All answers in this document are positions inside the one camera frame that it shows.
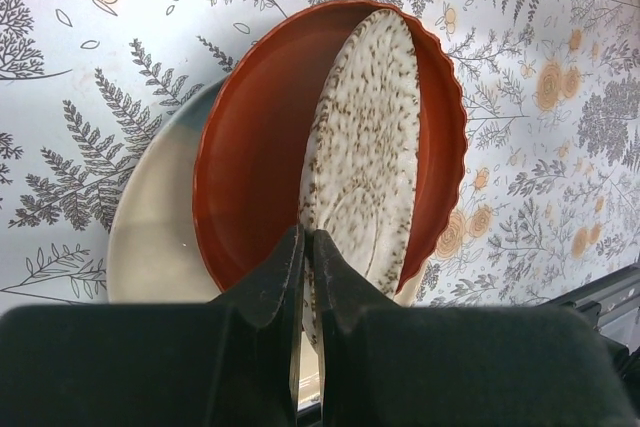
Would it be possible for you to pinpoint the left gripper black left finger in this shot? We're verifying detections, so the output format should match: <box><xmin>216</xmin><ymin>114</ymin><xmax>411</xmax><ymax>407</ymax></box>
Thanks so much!
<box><xmin>1</xmin><ymin>226</ymin><xmax>305</xmax><ymax>426</ymax></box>

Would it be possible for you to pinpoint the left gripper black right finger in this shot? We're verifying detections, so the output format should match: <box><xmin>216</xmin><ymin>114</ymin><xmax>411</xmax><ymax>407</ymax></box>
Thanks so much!
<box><xmin>312</xmin><ymin>231</ymin><xmax>636</xmax><ymax>426</ymax></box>

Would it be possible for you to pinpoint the cream plate with blue rim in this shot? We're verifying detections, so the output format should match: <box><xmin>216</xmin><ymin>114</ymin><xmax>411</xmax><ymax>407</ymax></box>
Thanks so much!
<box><xmin>106</xmin><ymin>77</ymin><xmax>426</xmax><ymax>413</ymax></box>

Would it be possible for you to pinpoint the speckled white plate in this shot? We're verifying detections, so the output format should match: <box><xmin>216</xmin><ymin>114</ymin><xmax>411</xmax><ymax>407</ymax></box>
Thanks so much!
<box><xmin>297</xmin><ymin>9</ymin><xmax>421</xmax><ymax>348</ymax></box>

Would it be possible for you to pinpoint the red brown bowl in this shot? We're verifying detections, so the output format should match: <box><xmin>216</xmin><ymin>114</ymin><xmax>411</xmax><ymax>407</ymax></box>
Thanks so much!
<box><xmin>192</xmin><ymin>0</ymin><xmax>467</xmax><ymax>302</ymax></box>

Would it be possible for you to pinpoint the floral patterned mat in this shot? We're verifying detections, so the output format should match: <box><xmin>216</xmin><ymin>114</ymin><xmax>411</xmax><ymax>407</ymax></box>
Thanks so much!
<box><xmin>1</xmin><ymin>0</ymin><xmax>639</xmax><ymax>310</ymax></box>

